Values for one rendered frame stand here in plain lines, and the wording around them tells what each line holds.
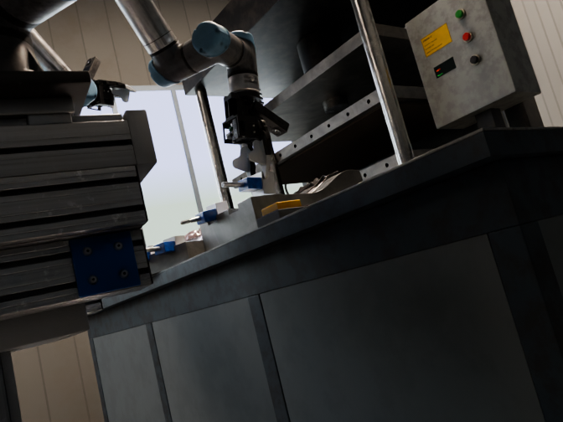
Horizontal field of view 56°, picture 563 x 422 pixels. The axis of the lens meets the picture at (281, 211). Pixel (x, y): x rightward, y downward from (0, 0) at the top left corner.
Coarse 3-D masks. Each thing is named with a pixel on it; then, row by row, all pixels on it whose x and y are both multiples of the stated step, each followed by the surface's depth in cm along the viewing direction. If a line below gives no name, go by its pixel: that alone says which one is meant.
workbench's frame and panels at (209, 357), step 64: (384, 192) 80; (448, 192) 77; (512, 192) 70; (256, 256) 118; (320, 256) 101; (384, 256) 88; (448, 256) 79; (512, 256) 70; (128, 320) 183; (192, 320) 146; (256, 320) 120; (320, 320) 103; (384, 320) 90; (448, 320) 80; (512, 320) 72; (128, 384) 191; (192, 384) 150; (256, 384) 124; (320, 384) 105; (384, 384) 92; (448, 384) 81; (512, 384) 73
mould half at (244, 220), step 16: (336, 176) 139; (352, 176) 142; (304, 192) 149; (320, 192) 134; (336, 192) 137; (240, 208) 124; (256, 208) 121; (224, 224) 131; (240, 224) 125; (256, 224) 120; (208, 240) 138; (224, 240) 132
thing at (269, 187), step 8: (256, 176) 127; (272, 176) 127; (224, 184) 121; (232, 184) 122; (240, 184) 123; (248, 184) 123; (256, 184) 124; (264, 184) 125; (272, 184) 127; (240, 192) 126; (248, 192) 127; (256, 192) 127; (264, 192) 125; (272, 192) 126
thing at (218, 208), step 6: (216, 204) 134; (222, 204) 135; (210, 210) 133; (216, 210) 134; (222, 210) 135; (198, 216) 134; (204, 216) 132; (210, 216) 133; (180, 222) 130; (186, 222) 131; (192, 222) 132; (198, 222) 135; (204, 222) 132; (210, 222) 138
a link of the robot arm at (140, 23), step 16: (128, 0) 116; (144, 0) 117; (128, 16) 118; (144, 16) 118; (160, 16) 120; (144, 32) 119; (160, 32) 120; (160, 48) 121; (176, 48) 123; (160, 64) 123; (176, 64) 122; (160, 80) 126; (176, 80) 126
